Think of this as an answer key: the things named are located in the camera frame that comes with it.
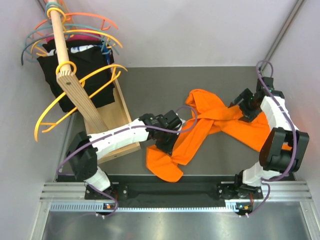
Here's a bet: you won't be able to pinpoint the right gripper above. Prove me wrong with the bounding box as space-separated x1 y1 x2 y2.
228 88 262 123

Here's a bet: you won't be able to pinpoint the orange trousers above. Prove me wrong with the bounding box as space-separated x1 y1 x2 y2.
146 89 271 183

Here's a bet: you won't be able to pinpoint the yellow hanger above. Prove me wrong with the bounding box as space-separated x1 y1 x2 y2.
33 63 128 142
25 3 123 49

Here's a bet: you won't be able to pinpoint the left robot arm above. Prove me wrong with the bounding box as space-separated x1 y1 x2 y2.
66 110 186 199

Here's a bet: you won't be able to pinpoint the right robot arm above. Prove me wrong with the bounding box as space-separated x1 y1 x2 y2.
230 76 310 198

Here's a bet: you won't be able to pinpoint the orange hanger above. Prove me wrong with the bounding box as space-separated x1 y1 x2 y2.
28 12 118 38

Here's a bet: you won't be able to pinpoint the teal hanger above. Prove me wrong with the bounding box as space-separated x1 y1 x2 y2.
20 24 106 66

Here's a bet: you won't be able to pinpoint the wooden rack base tray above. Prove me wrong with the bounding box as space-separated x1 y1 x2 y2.
97 79 141 164

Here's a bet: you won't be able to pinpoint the wooden rack pole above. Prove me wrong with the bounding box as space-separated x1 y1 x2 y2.
47 0 108 132

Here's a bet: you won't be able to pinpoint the black hanging garment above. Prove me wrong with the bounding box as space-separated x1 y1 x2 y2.
37 44 115 108

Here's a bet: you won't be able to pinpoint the blue hanging garment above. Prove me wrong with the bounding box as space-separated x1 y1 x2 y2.
101 43 114 65

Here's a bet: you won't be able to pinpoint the corner aluminium profile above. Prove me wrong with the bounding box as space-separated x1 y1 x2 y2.
264 0 307 62

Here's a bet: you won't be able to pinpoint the pink hanging garment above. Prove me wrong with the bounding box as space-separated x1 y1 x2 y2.
43 29 103 44

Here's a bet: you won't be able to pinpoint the aluminium frame rail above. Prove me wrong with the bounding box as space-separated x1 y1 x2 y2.
30 175 320 240

